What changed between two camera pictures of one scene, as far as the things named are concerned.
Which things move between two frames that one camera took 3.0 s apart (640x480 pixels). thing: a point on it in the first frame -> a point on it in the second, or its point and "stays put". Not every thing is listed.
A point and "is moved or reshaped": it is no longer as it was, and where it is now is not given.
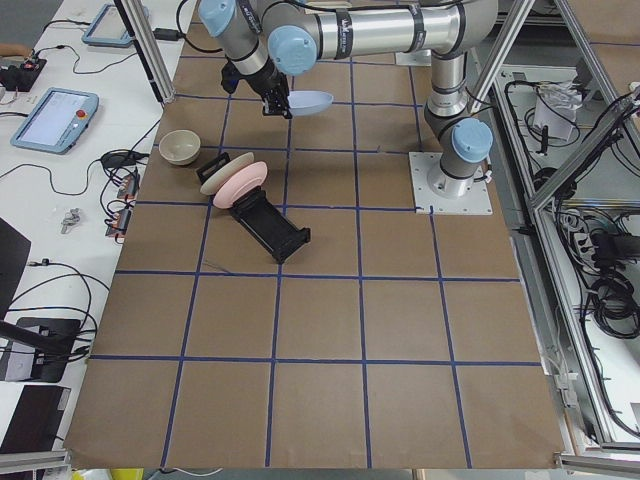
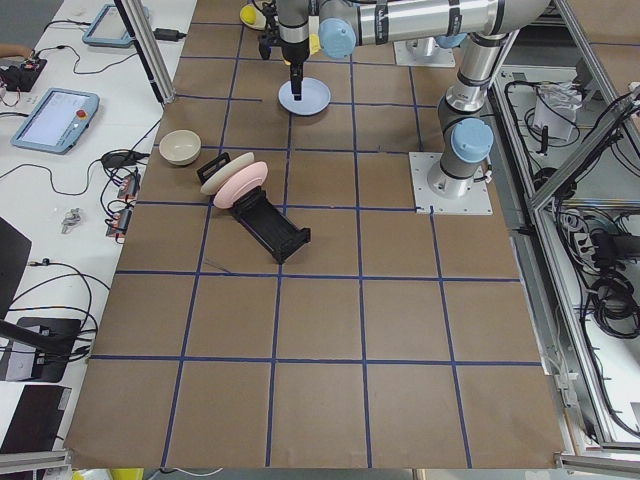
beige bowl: (180, 147) stays put
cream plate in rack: (210, 186) stays put
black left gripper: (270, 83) -> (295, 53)
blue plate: (309, 102) is moved or reshaped
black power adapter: (169, 35) stays put
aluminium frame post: (146, 40) stays put
